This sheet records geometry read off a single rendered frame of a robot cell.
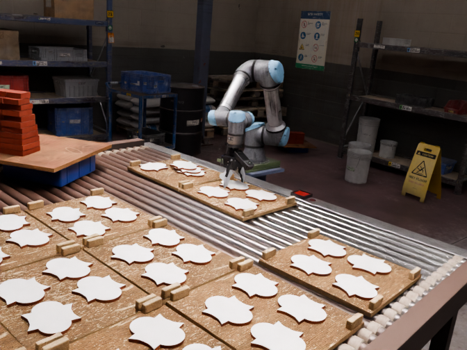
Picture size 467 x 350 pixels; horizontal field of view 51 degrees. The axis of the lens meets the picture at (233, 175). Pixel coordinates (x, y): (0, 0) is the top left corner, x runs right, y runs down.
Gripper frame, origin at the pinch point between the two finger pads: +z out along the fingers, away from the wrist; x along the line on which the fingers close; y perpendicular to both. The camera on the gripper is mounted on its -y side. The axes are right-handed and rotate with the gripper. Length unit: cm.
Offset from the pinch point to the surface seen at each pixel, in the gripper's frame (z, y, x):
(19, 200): 3, 39, 86
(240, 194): 0.5, -9.4, 5.7
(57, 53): -28, 426, -114
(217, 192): -0.5, -4.7, 15.3
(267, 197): -0.4, -21.4, 0.2
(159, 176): 0.3, 30.0, 22.1
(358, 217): 3, -55, -22
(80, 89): 17, 429, -146
